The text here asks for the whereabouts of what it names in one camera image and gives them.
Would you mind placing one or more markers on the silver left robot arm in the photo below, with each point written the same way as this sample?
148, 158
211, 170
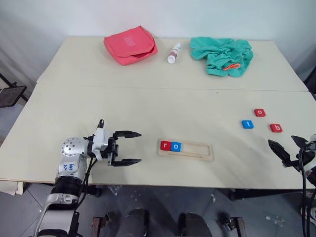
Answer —
71, 148

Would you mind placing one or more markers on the red letter r block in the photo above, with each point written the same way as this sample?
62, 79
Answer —
165, 145

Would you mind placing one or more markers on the black table frame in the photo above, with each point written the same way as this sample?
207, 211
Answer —
259, 193

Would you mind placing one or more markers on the wooden letter tray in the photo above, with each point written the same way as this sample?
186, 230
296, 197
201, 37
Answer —
197, 150

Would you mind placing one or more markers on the black metal stand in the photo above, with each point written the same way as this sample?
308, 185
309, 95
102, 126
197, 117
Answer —
10, 96

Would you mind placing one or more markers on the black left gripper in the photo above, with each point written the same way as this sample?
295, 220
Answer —
113, 149

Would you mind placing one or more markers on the crumpled clear plastic wrap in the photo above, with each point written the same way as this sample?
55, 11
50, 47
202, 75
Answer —
114, 190

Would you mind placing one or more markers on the dark rounded shape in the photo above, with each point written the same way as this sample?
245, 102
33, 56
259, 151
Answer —
135, 222

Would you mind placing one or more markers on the blue letter t block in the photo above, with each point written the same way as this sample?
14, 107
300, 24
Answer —
247, 124

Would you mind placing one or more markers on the red letter b block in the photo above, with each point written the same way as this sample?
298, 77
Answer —
276, 128

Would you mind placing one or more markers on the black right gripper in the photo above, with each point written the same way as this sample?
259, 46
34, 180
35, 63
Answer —
308, 153

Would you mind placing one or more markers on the pink fabric pouch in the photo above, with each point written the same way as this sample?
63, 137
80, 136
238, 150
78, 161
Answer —
128, 47

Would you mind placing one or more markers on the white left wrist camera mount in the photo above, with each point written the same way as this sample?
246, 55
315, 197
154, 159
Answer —
100, 140

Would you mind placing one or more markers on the white plastic bottle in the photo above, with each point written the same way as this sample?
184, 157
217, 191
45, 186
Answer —
172, 55

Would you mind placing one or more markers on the blue letter o block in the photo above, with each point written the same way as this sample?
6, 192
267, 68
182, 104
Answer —
175, 146

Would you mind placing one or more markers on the crumpled green cloth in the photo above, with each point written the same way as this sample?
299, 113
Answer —
217, 49

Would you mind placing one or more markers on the red letter o block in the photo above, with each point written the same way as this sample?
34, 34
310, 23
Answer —
260, 112

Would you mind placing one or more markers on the rusty metal base bracket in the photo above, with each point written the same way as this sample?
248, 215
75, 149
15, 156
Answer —
237, 225
98, 224

